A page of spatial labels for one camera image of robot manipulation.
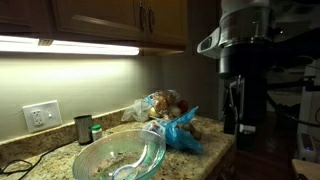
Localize under-cabinet light strip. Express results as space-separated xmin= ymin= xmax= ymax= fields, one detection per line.
xmin=0 ymin=35 xmax=139 ymax=56

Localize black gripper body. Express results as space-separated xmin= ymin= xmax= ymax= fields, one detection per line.
xmin=229 ymin=76 xmax=266 ymax=151

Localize white bottle green cap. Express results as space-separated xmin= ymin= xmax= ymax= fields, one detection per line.
xmin=91 ymin=124 xmax=102 ymax=141

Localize red apple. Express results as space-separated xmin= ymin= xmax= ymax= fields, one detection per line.
xmin=177 ymin=100 xmax=189 ymax=113

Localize clear glass bowl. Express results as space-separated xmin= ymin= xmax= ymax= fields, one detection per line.
xmin=72 ymin=130 xmax=166 ymax=180

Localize brushed steel cup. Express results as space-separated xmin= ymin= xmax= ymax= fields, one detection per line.
xmin=74 ymin=115 xmax=93 ymax=145

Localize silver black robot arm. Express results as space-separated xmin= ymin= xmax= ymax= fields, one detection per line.
xmin=197 ymin=0 xmax=320 ymax=150

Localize white appliance with light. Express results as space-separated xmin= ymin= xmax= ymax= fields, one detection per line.
xmin=297 ymin=61 xmax=318 ymax=162

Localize clear bag of produce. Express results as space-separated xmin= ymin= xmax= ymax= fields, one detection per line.
xmin=121 ymin=90 xmax=184 ymax=122

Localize wooden upper cabinets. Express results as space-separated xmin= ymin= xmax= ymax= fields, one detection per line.
xmin=0 ymin=0 xmax=187 ymax=53

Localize white wall outlet plate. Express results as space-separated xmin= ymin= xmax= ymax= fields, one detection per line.
xmin=22 ymin=100 xmax=62 ymax=133

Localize clear plastic spoon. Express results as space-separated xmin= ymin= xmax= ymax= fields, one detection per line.
xmin=112 ymin=145 xmax=148 ymax=180

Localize brown potato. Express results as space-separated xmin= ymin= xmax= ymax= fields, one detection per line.
xmin=182 ymin=123 xmax=202 ymax=140

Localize blue clear plastic bag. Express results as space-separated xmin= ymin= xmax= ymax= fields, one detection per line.
xmin=142 ymin=107 xmax=203 ymax=153

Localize black power cable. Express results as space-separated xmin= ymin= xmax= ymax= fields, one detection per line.
xmin=0 ymin=146 xmax=61 ymax=176

